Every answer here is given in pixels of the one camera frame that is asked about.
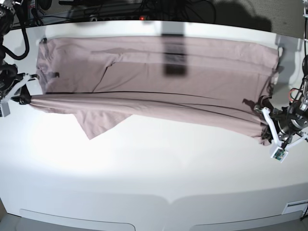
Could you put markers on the black power strip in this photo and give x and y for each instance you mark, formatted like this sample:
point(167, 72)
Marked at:
point(117, 18)

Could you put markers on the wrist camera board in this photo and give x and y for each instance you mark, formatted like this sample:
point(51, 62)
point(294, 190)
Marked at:
point(4, 109)
point(278, 153)

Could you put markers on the pink T-shirt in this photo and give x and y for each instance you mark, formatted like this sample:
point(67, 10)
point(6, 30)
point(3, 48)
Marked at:
point(104, 81)

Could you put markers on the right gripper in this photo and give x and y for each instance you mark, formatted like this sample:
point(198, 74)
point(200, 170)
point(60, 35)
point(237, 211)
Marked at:
point(11, 84)

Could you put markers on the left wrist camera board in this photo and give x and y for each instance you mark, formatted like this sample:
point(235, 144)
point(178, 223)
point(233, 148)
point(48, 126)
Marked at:
point(278, 153)

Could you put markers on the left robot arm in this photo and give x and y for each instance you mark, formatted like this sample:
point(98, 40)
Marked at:
point(297, 96)

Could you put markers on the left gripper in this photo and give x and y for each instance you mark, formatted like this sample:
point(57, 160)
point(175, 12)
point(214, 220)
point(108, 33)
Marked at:
point(284, 124)

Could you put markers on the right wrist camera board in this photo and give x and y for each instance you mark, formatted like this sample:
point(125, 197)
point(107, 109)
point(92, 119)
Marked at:
point(4, 109)

